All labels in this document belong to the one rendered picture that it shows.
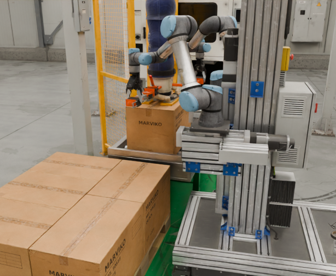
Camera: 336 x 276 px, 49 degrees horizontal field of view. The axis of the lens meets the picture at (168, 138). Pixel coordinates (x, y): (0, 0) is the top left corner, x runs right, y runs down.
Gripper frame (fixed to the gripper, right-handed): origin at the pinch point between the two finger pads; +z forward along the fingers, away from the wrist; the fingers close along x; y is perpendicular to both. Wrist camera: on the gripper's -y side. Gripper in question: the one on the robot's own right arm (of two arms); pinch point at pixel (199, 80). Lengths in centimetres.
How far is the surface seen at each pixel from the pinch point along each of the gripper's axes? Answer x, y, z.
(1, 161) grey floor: -232, 0, 109
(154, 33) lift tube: -28, 39, -42
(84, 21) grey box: -115, -8, -48
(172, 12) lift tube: -16, 32, -57
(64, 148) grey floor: -186, -59, 109
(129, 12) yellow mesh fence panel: -69, -10, -56
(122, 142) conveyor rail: -56, 46, 48
